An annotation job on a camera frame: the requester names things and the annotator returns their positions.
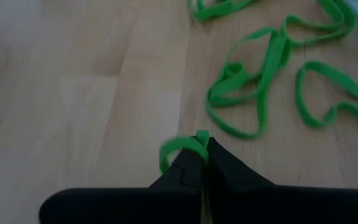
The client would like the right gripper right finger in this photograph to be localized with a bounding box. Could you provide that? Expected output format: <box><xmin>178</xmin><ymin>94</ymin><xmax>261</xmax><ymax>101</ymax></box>
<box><xmin>204</xmin><ymin>136</ymin><xmax>358</xmax><ymax>224</ymax></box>

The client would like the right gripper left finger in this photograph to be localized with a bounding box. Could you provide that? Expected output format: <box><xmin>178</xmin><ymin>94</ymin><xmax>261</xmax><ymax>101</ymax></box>
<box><xmin>38</xmin><ymin>146</ymin><xmax>205</xmax><ymax>224</ymax></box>

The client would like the green rubber band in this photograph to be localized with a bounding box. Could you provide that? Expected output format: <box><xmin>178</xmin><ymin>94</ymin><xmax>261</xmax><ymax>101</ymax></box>
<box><xmin>187</xmin><ymin>0</ymin><xmax>256</xmax><ymax>22</ymax></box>
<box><xmin>280</xmin><ymin>0</ymin><xmax>357</xmax><ymax>49</ymax></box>
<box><xmin>158</xmin><ymin>129</ymin><xmax>211</xmax><ymax>175</ymax></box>
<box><xmin>295</xmin><ymin>60</ymin><xmax>358</xmax><ymax>130</ymax></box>
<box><xmin>204</xmin><ymin>26</ymin><xmax>292</xmax><ymax>140</ymax></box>

